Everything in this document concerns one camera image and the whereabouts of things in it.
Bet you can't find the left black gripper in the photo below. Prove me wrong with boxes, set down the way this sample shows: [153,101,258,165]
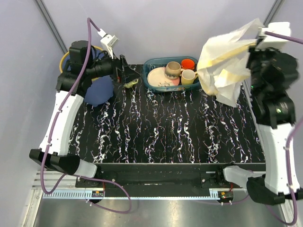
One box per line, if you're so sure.
[85,46,141,84]

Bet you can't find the blue trash bin yellow rim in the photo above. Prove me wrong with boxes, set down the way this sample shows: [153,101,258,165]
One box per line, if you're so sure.
[59,46,114,107]

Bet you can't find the cream translucent trash bag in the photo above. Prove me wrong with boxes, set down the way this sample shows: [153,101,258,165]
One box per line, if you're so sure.
[196,18,263,107]

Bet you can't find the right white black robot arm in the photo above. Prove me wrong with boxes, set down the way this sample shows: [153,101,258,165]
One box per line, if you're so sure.
[215,46,303,205]

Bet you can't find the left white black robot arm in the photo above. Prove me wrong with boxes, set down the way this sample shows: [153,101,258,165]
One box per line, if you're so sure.
[29,40,141,187]

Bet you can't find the yellow green ceramic mug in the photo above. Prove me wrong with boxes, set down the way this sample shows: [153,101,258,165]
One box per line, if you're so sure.
[124,79,139,88]

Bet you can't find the cream pink floral plate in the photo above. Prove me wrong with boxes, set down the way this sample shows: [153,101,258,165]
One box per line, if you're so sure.
[147,67,180,87]

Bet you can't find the teal plastic basket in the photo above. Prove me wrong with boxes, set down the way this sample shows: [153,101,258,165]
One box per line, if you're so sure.
[142,56,201,93]

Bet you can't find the beige brown ceramic mug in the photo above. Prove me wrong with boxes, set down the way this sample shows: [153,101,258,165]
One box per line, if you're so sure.
[165,61,183,79]

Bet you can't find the pale yellow mug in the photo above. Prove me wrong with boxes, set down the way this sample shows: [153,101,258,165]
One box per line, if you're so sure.
[181,69,198,86]

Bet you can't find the orange cup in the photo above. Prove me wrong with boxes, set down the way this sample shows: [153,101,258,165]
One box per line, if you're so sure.
[180,59,195,70]

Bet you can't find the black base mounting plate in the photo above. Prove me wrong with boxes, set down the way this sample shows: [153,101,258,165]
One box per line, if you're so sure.
[75,163,244,190]

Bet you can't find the left connector box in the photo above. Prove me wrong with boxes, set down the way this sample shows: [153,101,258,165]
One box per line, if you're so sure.
[91,190,104,198]

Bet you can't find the connector box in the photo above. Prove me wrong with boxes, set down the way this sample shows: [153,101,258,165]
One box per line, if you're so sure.
[218,191,234,203]
[91,190,104,198]

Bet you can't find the right connector box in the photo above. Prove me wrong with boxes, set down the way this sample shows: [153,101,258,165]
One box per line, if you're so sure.
[218,191,234,203]

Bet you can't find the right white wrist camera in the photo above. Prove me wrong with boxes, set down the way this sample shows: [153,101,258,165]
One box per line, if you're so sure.
[255,21,292,52]

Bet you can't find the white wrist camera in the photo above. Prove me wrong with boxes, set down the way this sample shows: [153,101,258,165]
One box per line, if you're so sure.
[255,21,292,52]
[98,29,118,59]

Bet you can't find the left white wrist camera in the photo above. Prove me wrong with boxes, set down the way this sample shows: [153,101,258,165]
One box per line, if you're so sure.
[98,29,118,59]

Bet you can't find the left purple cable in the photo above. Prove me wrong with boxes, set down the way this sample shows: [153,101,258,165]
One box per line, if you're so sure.
[40,17,132,215]

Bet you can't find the purple cable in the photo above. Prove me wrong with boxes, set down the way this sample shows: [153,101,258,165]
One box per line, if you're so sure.
[196,30,303,226]
[40,17,132,215]

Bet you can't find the aluminium frame rail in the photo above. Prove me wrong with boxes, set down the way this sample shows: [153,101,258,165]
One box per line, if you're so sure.
[32,171,77,191]

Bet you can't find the perforated cable duct strip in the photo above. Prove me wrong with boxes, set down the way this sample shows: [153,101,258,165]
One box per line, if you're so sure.
[43,190,219,201]

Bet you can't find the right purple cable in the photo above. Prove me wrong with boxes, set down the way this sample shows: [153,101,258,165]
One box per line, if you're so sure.
[196,30,303,226]

